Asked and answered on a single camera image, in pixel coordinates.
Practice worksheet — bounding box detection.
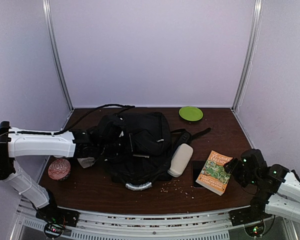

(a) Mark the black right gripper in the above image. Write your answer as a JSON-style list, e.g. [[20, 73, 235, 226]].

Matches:
[[223, 158, 259, 188]]

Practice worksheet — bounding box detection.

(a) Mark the orange treehouse paperback book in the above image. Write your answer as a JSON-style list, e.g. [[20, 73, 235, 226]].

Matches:
[[195, 150, 233, 196]]

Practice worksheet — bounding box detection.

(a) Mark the black student backpack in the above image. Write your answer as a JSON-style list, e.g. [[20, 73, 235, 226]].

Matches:
[[104, 112, 212, 191]]

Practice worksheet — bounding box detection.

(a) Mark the black smartphone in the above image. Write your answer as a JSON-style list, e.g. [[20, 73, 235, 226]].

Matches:
[[191, 160, 206, 189]]

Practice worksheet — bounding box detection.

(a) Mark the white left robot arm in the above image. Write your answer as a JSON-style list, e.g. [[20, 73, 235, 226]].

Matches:
[[0, 117, 132, 222]]

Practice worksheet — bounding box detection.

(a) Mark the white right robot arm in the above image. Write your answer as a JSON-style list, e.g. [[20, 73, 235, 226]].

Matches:
[[223, 149, 300, 226]]

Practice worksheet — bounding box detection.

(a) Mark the crumpled white tissue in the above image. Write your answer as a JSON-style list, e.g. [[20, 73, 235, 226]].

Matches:
[[77, 157, 96, 169]]

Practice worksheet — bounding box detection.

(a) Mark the red patterned bowl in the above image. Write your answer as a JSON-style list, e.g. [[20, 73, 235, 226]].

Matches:
[[47, 158, 71, 181]]

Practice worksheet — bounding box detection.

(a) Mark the green plate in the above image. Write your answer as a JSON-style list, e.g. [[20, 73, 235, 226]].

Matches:
[[178, 106, 204, 122]]

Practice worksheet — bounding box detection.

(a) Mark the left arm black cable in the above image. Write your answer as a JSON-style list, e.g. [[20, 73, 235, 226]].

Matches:
[[52, 103, 136, 136]]

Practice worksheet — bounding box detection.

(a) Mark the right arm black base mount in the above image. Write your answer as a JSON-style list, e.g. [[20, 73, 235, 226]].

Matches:
[[228, 206, 272, 227]]

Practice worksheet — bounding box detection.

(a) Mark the aluminium front rail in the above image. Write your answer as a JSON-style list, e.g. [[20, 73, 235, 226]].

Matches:
[[14, 197, 298, 240]]

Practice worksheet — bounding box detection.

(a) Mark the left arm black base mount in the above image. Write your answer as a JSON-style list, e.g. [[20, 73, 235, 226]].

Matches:
[[34, 206, 80, 227]]

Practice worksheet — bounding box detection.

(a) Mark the left aluminium frame post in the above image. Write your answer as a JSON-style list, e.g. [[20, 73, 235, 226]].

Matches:
[[42, 0, 74, 112]]

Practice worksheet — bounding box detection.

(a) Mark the aluminium frame post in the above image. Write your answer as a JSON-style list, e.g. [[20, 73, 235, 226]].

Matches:
[[42, 0, 74, 112], [231, 0, 264, 113]]

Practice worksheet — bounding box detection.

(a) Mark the right aluminium frame post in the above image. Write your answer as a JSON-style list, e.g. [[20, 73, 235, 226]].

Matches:
[[231, 0, 264, 113]]

